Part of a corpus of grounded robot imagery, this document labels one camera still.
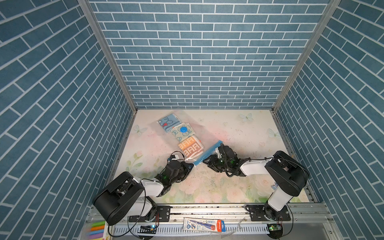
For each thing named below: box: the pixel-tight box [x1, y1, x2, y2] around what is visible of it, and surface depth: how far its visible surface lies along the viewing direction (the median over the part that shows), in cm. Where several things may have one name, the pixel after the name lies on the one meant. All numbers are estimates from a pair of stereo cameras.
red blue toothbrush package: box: [183, 217, 226, 232], surface depth 72 cm
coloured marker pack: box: [89, 221, 106, 240], surface depth 69 cm
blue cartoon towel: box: [156, 113, 182, 133], surface depth 111 cm
